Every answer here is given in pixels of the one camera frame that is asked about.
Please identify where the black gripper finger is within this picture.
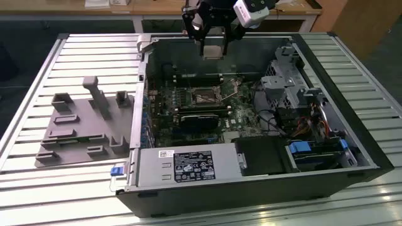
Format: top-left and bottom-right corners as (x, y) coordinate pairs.
(221, 20), (245, 56)
(180, 7), (208, 56)

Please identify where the silver CPU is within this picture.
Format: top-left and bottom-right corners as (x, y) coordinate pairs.
(203, 46), (224, 60)

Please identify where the metal socket cover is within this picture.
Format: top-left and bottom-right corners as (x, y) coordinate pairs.
(216, 76), (244, 101)

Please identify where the metal locking lever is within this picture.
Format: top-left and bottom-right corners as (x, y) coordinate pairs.
(220, 89), (241, 101)

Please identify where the black RAM slot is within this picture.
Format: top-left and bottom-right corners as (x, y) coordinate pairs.
(176, 81), (221, 87)
(179, 109), (228, 116)
(180, 105), (228, 111)
(175, 77), (221, 83)

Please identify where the CPU socket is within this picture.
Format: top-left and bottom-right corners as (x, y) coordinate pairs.
(191, 87), (225, 105)

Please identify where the wooden desk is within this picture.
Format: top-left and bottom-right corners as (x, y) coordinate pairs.
(0, 0), (323, 33)

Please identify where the metal drive cage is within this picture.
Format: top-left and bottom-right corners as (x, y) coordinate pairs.
(260, 47), (315, 109)

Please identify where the green motherboard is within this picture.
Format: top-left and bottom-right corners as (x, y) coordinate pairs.
(145, 73), (267, 148)

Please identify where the black graphics card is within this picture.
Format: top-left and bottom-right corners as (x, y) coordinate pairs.
(177, 114), (219, 130)

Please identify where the wooden cabinet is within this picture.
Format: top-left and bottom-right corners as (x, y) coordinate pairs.
(331, 0), (402, 61)

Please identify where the silver chipset heatsink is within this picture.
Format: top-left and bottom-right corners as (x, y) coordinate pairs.
(223, 131), (240, 142)

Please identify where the blue disk carrier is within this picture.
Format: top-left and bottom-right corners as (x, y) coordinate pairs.
(287, 138), (348, 156)

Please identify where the black plastic shroud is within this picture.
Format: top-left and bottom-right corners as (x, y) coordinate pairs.
(233, 136), (297, 177)

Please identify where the grey parts rack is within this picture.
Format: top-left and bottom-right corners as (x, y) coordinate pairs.
(33, 76), (136, 168)

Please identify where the black rating label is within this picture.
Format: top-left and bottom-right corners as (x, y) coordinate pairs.
(173, 150), (215, 183)

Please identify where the grey power supply unit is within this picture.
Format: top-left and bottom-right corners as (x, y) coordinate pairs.
(125, 142), (244, 188)

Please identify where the black PC case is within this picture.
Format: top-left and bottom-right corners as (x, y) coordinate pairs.
(115, 32), (395, 218)

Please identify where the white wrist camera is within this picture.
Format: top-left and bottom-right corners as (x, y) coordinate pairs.
(232, 0), (271, 29)

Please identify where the coloured wire bundle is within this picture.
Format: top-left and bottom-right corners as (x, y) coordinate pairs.
(291, 117), (331, 140)

